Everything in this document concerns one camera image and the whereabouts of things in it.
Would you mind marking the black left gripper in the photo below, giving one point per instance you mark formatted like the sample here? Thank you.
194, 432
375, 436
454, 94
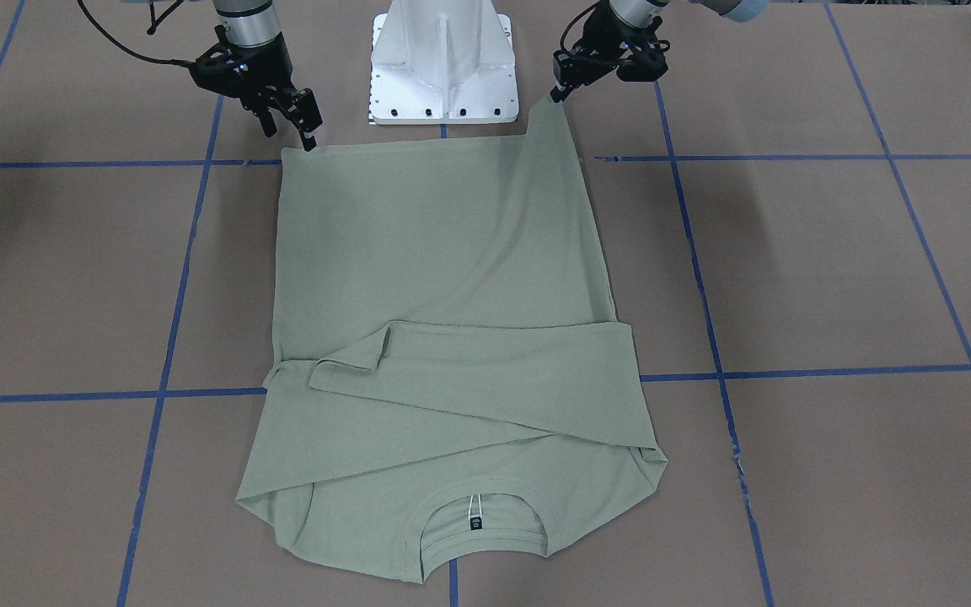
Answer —
599, 44

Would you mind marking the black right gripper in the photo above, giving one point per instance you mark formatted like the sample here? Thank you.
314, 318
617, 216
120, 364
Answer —
265, 70

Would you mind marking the olive green long-sleeve shirt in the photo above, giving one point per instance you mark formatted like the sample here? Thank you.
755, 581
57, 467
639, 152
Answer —
449, 373

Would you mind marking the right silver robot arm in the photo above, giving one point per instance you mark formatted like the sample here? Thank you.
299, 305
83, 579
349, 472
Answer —
248, 23

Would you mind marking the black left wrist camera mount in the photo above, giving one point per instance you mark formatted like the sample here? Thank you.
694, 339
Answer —
645, 60

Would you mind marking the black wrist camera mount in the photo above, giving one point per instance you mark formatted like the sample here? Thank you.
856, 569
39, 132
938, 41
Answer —
214, 71
645, 60

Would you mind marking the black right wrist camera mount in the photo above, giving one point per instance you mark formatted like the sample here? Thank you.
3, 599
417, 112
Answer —
214, 71

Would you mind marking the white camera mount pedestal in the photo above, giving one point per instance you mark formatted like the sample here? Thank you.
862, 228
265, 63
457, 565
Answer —
442, 62

